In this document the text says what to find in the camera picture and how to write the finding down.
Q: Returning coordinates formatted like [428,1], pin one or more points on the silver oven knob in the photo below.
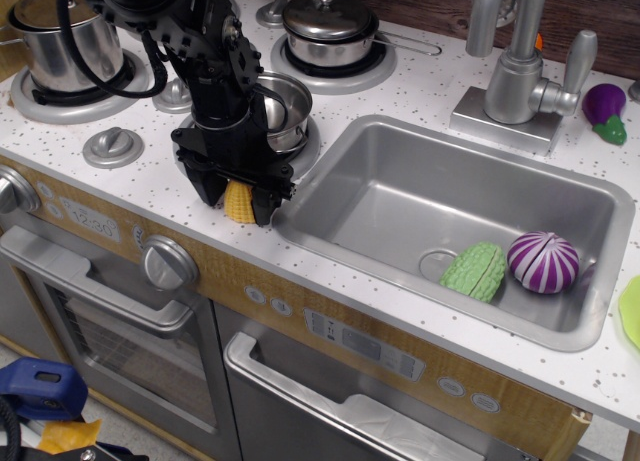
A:
[166,264]
[16,192]

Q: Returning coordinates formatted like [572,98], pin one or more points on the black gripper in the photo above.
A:
[239,152]

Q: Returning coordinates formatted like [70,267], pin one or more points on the silver counter knob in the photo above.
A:
[271,14]
[113,148]
[174,99]

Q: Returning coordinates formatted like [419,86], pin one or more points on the oven door with handle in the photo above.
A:
[154,354]

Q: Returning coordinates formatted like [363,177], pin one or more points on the green toy bitter gourd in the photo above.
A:
[476,272]

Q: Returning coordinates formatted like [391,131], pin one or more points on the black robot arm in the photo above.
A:
[204,43]

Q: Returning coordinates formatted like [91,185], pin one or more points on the grey sink basin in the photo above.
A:
[399,202]

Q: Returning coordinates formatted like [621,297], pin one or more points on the silver oven knob right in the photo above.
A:
[166,264]

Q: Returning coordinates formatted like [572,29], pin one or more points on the purple white toy onion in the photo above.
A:
[543,262]

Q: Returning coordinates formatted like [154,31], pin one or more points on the silver oven knob left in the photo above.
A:
[16,192]

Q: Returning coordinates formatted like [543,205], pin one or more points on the silver counter knob middle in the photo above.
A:
[174,99]

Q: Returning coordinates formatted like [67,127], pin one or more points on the tall steel pot with lid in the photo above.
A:
[35,24]

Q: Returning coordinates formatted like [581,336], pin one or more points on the yellow tape piece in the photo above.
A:
[63,436]

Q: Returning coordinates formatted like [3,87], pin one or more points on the yellow toy corn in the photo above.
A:
[238,203]

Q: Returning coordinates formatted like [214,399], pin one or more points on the light green plate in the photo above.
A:
[629,310]

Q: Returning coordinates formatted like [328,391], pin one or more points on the steel saucepan with lid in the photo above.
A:
[338,33]

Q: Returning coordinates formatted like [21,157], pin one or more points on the dishwasher door with handle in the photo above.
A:
[293,402]

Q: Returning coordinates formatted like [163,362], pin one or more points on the back right stove burner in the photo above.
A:
[377,67]

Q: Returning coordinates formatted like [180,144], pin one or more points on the small steel pan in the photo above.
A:
[287,113]

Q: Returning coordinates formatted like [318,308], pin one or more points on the silver toy faucet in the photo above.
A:
[521,108]

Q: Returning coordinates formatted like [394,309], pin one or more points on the silver counter knob front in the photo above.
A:
[113,148]

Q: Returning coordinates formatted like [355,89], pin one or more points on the front left stove burner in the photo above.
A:
[24,102]

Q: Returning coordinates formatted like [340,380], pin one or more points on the purple toy eggplant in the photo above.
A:
[603,106]

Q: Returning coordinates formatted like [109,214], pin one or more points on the silver counter knob back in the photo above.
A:
[271,14]

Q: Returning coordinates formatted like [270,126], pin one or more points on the blue clamp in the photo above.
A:
[39,389]

